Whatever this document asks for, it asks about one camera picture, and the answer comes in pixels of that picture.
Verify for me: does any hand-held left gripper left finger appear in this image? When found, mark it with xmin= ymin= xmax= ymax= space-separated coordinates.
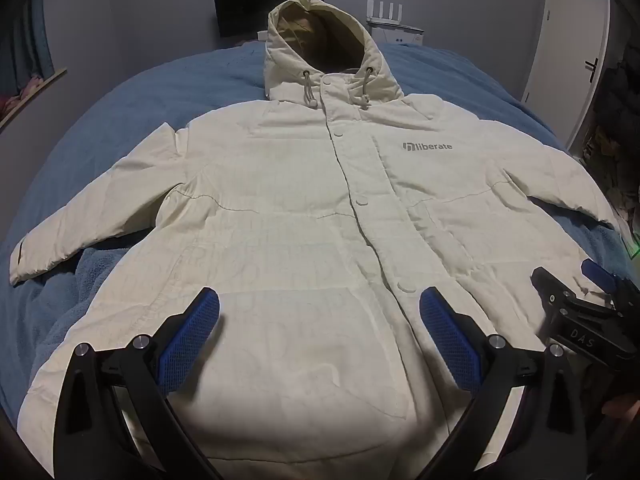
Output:
xmin=52 ymin=286 xmax=223 ymax=480

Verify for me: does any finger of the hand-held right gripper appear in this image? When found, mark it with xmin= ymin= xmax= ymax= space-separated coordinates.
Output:
xmin=579 ymin=258 xmax=640 ymax=306
xmin=530 ymin=266 xmax=613 ymax=321

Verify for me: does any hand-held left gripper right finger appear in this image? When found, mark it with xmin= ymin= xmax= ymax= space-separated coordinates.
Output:
xmin=417 ymin=286 xmax=588 ymax=480

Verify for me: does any white hooded puffer jacket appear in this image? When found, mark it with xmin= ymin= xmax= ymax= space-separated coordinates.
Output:
xmin=9 ymin=0 xmax=623 ymax=463

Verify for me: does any dark pile of clothes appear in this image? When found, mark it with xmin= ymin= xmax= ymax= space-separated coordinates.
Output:
xmin=590 ymin=60 xmax=640 ymax=241

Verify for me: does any white wardrobe door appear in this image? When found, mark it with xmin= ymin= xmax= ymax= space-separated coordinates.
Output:
xmin=520 ymin=0 xmax=611 ymax=106

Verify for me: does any blue fleece blanket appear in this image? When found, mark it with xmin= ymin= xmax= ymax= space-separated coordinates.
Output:
xmin=0 ymin=40 xmax=640 ymax=411

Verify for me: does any wooden windowsill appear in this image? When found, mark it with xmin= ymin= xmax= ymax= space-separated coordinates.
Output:
xmin=0 ymin=67 xmax=68 ymax=131

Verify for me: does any white box under router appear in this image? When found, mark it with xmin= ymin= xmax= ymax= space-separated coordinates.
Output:
xmin=367 ymin=20 xmax=427 ymax=45

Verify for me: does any white router with antennas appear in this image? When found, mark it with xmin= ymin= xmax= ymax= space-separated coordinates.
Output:
xmin=366 ymin=0 xmax=405 ymax=23

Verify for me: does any blue curtain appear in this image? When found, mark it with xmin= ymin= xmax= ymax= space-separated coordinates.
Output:
xmin=10 ymin=0 xmax=55 ymax=96

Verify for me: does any black monitor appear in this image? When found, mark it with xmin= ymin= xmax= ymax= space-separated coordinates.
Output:
xmin=212 ymin=0 xmax=326 ymax=38

